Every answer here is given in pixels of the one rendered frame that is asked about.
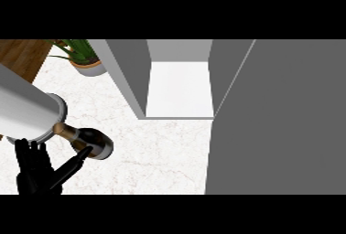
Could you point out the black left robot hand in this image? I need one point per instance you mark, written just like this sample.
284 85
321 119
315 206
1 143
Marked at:
37 170

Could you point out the dark wine bottle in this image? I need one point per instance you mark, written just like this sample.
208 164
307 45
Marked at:
90 141

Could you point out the grey open cabinet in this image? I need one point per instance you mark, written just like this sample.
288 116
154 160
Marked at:
177 88

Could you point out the dark grey cabinet door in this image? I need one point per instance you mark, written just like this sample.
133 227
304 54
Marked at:
279 122

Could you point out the potted green plant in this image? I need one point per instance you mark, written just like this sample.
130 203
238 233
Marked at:
83 58

